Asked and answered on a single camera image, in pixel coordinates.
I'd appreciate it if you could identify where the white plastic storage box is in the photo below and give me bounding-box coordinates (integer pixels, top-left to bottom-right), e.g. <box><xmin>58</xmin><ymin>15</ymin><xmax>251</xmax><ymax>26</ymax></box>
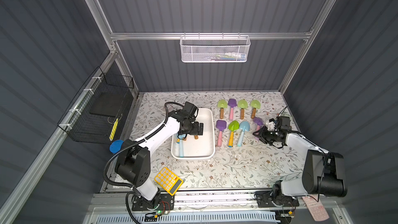
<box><xmin>171</xmin><ymin>108</ymin><xmax>216</xmax><ymax>160</ymax></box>

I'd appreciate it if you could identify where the green shovel brown handle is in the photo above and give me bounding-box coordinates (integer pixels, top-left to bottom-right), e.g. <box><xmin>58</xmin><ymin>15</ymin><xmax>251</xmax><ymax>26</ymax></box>
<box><xmin>237</xmin><ymin>100</ymin><xmax>248</xmax><ymax>120</ymax></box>

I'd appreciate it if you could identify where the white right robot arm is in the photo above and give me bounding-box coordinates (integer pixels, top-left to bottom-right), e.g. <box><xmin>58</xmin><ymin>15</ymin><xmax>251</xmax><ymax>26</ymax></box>
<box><xmin>253</xmin><ymin>116</ymin><xmax>348</xmax><ymax>198</ymax></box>

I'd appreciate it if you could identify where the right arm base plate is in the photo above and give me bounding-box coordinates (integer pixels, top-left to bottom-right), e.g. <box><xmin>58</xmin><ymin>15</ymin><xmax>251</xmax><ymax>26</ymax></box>
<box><xmin>254</xmin><ymin>191</ymin><xmax>300</xmax><ymax>208</ymax></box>

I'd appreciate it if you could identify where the purple shovel pink handle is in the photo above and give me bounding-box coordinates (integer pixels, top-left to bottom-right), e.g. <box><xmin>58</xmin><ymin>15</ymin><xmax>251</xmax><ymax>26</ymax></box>
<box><xmin>228</xmin><ymin>99</ymin><xmax>237</xmax><ymax>121</ymax></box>
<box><xmin>216</xmin><ymin>120</ymin><xmax>227</xmax><ymax>147</ymax></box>

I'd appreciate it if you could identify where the blue shovel blue handle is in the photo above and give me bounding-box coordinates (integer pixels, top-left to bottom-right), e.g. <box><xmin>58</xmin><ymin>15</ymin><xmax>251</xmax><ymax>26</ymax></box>
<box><xmin>176</xmin><ymin>134</ymin><xmax>186</xmax><ymax>158</ymax></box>

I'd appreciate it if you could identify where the green shovel yellow handle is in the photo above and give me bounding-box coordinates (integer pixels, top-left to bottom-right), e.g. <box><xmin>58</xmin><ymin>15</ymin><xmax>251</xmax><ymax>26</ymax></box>
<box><xmin>228</xmin><ymin>120</ymin><xmax>239</xmax><ymax>147</ymax></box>

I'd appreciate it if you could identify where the light blue shovel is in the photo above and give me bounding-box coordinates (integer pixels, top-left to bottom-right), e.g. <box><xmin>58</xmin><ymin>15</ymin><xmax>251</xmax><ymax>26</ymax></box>
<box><xmin>237</xmin><ymin>121</ymin><xmax>250</xmax><ymax>147</ymax></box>

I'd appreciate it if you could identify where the white wire mesh basket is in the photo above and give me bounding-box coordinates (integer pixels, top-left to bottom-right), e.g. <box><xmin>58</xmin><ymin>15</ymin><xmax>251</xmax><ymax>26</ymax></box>
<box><xmin>179</xmin><ymin>34</ymin><xmax>251</xmax><ymax>63</ymax></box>

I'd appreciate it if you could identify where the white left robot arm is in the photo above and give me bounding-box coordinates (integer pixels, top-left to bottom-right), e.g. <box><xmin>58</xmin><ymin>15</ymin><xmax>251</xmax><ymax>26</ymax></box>
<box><xmin>115</xmin><ymin>102</ymin><xmax>203</xmax><ymax>201</ymax></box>

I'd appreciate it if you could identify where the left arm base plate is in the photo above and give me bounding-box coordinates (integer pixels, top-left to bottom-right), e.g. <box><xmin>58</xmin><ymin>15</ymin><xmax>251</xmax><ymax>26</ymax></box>
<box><xmin>131</xmin><ymin>192</ymin><xmax>175</xmax><ymax>211</ymax></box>

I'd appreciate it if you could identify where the pale green tape dispenser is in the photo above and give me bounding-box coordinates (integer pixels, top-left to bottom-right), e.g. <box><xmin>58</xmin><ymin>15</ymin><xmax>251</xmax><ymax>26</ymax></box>
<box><xmin>279</xmin><ymin>112</ymin><xmax>292</xmax><ymax>118</ymax></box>

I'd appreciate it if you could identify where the yellow calculator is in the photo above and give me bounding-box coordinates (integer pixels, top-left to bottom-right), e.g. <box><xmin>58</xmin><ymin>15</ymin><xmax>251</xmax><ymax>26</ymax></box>
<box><xmin>154</xmin><ymin>167</ymin><xmax>183</xmax><ymax>196</ymax></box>

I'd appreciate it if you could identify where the pink calculator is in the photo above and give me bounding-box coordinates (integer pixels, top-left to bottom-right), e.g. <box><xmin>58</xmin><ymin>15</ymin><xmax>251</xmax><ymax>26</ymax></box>
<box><xmin>302</xmin><ymin>195</ymin><xmax>330</xmax><ymax>222</ymax></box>

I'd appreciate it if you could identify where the black wire basket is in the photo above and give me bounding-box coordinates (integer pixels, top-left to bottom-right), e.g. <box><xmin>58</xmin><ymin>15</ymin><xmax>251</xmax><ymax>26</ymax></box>
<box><xmin>58</xmin><ymin>67</ymin><xmax>137</xmax><ymax>145</ymax></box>

